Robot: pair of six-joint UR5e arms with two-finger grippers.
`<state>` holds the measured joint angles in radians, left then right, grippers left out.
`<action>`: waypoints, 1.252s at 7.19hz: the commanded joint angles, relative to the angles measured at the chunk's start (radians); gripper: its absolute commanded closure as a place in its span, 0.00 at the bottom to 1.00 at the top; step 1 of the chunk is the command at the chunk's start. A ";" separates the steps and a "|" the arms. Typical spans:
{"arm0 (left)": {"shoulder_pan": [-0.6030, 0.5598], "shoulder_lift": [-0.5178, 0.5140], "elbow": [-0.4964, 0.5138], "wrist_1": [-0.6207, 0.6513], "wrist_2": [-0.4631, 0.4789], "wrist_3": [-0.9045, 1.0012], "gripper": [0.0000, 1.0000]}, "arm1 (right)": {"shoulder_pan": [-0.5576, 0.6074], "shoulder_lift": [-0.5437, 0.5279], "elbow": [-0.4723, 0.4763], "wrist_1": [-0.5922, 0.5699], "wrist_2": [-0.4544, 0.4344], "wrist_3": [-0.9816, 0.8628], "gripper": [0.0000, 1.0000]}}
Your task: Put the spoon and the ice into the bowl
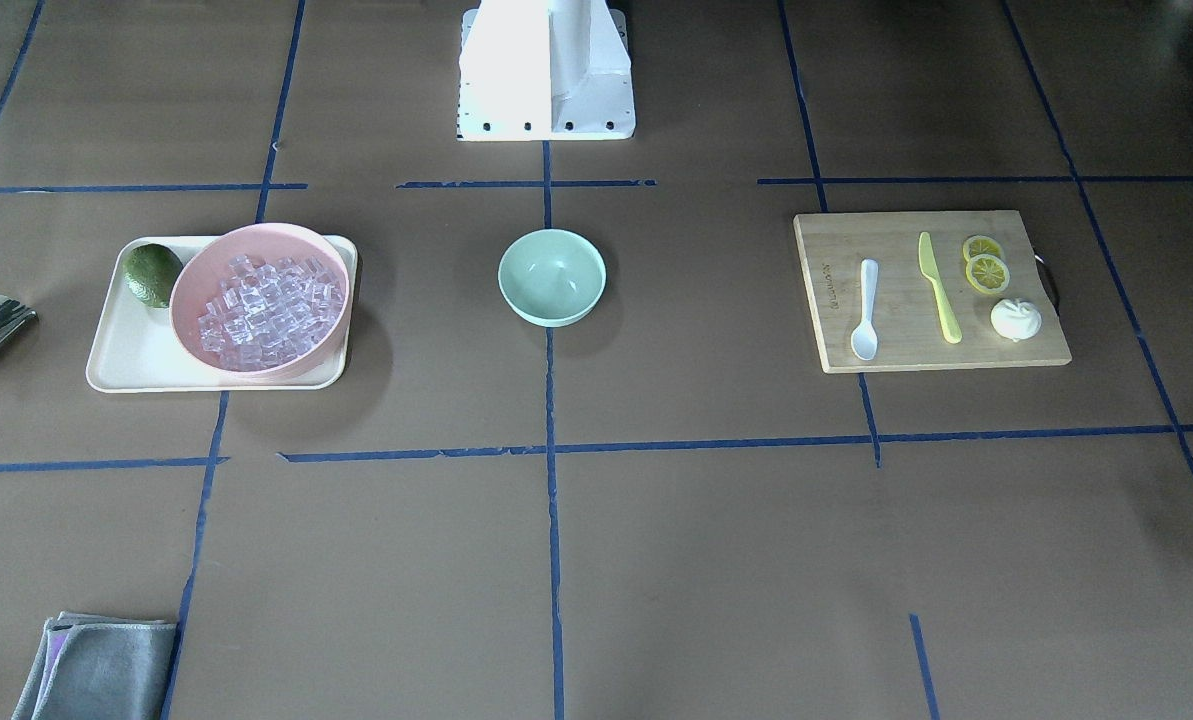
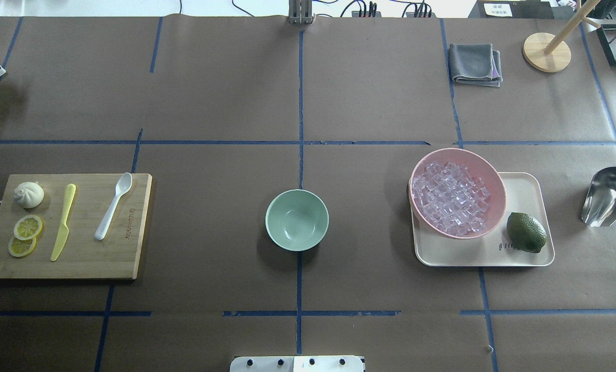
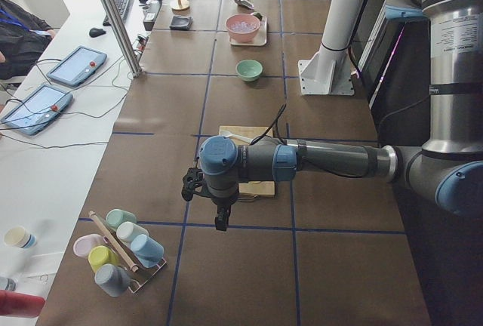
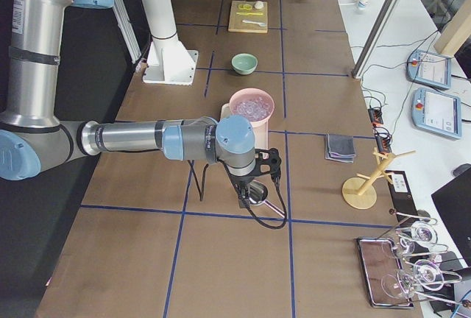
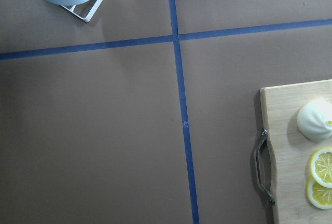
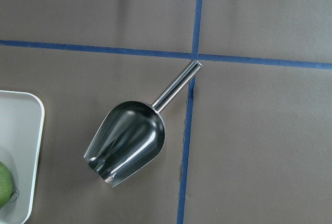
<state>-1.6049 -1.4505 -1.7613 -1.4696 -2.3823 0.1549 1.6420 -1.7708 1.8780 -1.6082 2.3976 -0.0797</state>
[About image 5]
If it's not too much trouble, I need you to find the white wire rack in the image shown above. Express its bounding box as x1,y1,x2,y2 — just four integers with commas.
59,0,103,22

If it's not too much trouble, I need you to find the lemon slice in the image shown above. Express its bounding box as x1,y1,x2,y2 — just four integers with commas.
306,177,331,210
309,147,331,188

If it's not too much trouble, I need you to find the wooden cutting board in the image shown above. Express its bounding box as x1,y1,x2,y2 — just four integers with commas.
260,80,331,223

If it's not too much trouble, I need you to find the lower lemon slice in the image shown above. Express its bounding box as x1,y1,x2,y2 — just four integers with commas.
306,177,331,210

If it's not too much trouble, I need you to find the metal cutting board handle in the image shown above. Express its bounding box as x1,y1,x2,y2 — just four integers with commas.
255,128,275,204

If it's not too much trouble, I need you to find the upper lemon slice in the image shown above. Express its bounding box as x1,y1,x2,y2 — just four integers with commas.
309,147,331,188

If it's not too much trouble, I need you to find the white steamed bun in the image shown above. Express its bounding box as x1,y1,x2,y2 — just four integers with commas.
297,98,331,142

